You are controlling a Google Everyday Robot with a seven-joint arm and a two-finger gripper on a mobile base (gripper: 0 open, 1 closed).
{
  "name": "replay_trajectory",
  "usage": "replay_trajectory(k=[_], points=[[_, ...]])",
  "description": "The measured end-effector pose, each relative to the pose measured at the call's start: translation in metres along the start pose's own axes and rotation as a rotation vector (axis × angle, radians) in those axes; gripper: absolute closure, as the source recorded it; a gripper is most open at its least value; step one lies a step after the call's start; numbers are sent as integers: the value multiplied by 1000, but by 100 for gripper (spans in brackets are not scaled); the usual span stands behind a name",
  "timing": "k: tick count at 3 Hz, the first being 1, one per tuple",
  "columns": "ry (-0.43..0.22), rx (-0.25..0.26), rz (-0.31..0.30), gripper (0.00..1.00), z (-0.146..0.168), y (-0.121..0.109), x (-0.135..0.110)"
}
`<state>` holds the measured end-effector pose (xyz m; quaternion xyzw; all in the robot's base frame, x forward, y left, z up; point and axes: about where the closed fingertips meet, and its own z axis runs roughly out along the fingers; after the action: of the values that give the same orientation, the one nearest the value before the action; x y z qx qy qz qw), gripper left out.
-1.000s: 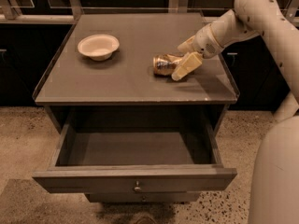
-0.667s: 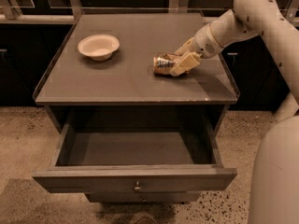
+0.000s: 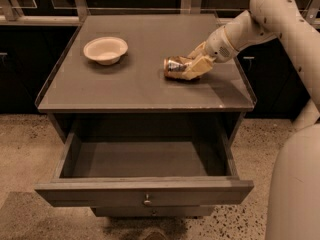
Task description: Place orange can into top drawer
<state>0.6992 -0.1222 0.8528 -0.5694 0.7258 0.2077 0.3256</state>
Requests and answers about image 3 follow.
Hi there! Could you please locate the grey drawer cabinet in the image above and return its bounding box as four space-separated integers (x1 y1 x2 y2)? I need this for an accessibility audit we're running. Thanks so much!
34 13 258 218

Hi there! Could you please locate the open grey top drawer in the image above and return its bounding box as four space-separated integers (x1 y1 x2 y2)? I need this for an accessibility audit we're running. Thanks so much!
35 134 254 207

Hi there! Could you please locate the white paper bowl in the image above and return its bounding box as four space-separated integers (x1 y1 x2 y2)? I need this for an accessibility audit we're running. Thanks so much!
83 37 128 66

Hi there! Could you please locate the lower grey drawer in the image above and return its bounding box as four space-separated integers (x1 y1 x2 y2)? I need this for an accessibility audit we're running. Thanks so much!
92 206 213 217

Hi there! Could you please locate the orange soda can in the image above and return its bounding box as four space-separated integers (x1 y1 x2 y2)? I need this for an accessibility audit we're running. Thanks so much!
164 56 192 79

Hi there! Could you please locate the metal drawer knob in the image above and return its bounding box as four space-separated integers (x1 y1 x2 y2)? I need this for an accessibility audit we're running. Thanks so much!
142 194 152 206

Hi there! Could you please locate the metal cabinet handle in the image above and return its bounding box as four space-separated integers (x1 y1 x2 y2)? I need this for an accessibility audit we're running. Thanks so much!
243 56 255 72

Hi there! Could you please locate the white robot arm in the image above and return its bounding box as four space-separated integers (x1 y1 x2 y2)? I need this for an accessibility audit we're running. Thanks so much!
183 0 320 240

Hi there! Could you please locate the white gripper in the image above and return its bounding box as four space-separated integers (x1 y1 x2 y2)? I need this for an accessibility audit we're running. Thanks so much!
182 26 239 80

